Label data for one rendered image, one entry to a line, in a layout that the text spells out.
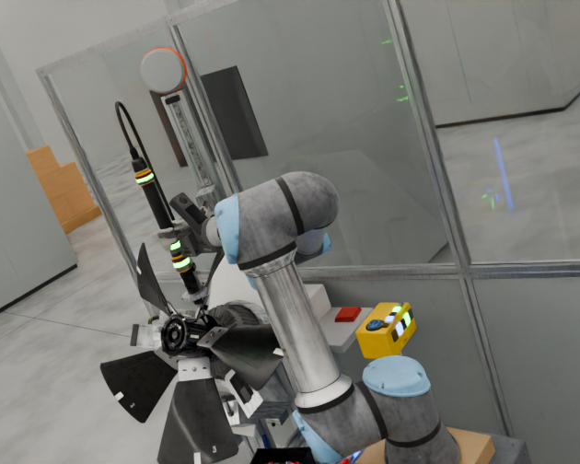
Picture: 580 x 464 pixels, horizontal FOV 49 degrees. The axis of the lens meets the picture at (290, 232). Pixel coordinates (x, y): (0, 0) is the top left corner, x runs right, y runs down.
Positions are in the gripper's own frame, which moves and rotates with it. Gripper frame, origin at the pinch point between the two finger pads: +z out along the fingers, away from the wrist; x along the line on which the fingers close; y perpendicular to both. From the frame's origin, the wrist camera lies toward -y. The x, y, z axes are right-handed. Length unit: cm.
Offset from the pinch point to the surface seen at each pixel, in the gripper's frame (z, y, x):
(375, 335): -41, 46, 21
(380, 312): -37, 46, 31
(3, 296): 533, 140, 186
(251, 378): -22.9, 39.1, -10.1
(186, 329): 1.3, 29.0, -4.4
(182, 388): 3.5, 43.7, -12.2
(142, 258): 28.3, 14.1, 11.0
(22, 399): 318, 154, 69
